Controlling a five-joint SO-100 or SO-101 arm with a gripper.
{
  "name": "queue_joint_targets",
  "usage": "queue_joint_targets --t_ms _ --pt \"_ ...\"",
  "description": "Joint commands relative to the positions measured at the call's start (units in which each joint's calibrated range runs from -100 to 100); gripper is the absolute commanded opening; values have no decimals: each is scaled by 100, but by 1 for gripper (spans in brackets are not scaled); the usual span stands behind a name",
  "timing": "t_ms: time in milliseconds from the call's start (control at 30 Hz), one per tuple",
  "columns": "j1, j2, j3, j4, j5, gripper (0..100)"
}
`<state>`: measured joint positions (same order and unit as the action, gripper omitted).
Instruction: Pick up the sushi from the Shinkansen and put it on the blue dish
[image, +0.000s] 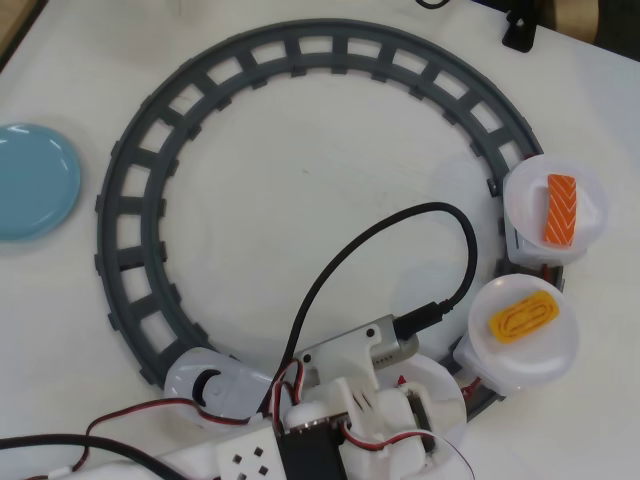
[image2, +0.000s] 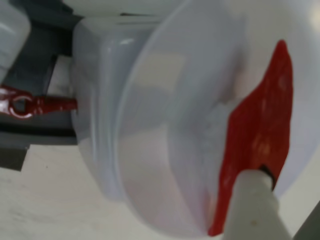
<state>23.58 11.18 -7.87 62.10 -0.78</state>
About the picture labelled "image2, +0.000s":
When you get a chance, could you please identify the grey toy train track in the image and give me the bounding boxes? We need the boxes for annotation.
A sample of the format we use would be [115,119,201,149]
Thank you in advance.
[0,0,85,173]

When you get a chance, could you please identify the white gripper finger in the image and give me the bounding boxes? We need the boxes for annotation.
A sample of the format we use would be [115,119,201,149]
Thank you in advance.
[221,169,294,240]

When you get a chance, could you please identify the red spatula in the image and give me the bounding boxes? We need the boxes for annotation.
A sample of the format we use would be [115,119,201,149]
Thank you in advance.
[207,39,295,237]

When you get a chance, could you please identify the white round train dish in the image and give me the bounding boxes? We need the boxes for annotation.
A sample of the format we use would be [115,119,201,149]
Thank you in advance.
[116,0,320,239]

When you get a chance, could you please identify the red train coupler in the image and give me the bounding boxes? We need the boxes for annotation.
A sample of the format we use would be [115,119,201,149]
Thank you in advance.
[0,84,79,120]

